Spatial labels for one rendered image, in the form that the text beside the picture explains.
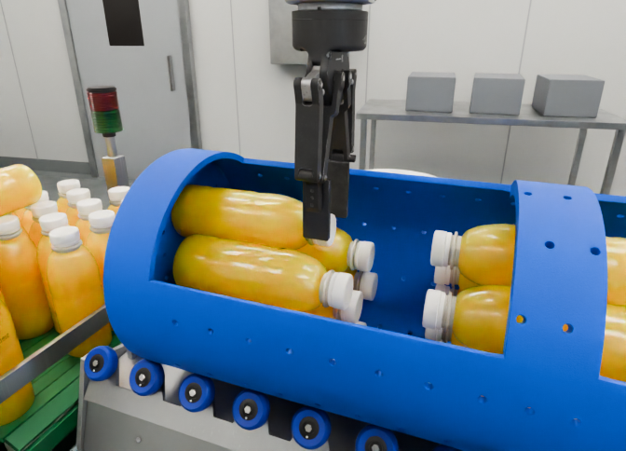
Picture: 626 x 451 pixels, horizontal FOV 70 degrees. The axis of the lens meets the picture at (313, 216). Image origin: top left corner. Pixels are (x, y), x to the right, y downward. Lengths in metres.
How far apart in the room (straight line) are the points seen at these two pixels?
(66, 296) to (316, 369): 0.44
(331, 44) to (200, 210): 0.25
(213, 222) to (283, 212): 0.09
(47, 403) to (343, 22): 0.62
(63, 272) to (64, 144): 4.59
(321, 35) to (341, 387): 0.33
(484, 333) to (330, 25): 0.31
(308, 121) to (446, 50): 3.42
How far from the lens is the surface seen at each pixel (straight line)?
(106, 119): 1.13
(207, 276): 0.52
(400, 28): 3.83
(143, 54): 4.51
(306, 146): 0.43
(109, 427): 0.72
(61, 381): 0.79
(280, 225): 0.51
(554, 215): 0.44
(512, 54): 3.87
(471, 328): 0.45
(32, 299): 0.87
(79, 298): 0.76
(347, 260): 0.58
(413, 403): 0.43
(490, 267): 0.48
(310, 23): 0.45
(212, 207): 0.55
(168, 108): 4.46
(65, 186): 0.98
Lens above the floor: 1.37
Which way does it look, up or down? 22 degrees down
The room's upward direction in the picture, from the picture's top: straight up
